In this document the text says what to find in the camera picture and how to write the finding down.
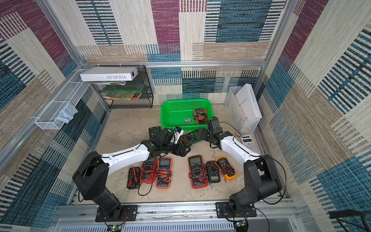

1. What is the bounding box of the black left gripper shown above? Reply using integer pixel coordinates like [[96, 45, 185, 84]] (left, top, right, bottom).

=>
[[161, 142, 192, 157]]

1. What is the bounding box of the small dark green multimeter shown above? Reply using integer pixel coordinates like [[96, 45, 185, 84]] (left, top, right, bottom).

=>
[[184, 130, 202, 145]]

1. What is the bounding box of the orange clamp multimeter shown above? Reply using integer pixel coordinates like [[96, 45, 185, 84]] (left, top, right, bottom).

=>
[[193, 108, 208, 125]]

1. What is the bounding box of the large dark green multimeter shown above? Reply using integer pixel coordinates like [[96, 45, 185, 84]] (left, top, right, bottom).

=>
[[148, 126, 161, 138]]

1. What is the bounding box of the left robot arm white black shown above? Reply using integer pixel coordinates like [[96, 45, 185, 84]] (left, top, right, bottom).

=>
[[72, 127, 190, 222]]

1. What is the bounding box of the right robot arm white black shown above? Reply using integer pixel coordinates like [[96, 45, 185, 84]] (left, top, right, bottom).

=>
[[198, 117, 282, 215]]

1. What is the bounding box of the orange Victor multimeter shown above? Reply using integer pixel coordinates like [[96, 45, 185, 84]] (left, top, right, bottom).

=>
[[156, 158, 172, 189]]

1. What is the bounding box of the red Aneng multimeter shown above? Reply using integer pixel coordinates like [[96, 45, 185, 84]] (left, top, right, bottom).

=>
[[188, 155, 208, 189]]

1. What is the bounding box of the green plastic basket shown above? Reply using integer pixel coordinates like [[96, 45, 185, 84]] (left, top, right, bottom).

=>
[[160, 99, 214, 131]]

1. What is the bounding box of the small black multimeter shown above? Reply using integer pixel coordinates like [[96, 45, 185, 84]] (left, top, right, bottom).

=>
[[206, 161, 221, 183]]

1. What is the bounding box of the red Delixi multimeter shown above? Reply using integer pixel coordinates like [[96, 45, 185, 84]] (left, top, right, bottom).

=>
[[140, 157, 158, 184]]

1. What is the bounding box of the black pocket multimeter with leads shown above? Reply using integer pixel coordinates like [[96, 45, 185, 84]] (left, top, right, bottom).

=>
[[127, 167, 141, 189]]

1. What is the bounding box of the white calculator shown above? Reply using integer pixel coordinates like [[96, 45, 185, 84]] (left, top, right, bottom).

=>
[[242, 135, 260, 154]]

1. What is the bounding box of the yellow clamp meter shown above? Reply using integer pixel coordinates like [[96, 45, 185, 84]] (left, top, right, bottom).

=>
[[215, 156, 237, 180]]

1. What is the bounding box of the white file box holder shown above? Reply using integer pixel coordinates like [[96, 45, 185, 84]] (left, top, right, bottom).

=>
[[225, 84, 262, 136]]

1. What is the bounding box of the green book on shelf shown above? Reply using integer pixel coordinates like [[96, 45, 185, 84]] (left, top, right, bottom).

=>
[[100, 85, 145, 100]]

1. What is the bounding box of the white Folio box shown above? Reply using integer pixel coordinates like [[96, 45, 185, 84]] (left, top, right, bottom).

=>
[[80, 66, 138, 82]]

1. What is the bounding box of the light blue cloth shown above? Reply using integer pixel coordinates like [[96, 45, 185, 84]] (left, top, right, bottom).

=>
[[55, 103, 78, 126]]

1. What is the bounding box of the black wire mesh shelf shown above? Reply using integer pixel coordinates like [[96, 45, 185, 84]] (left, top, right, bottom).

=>
[[92, 65, 154, 110]]

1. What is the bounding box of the white wire wall basket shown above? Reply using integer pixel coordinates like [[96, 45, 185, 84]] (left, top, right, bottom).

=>
[[35, 81, 89, 130]]

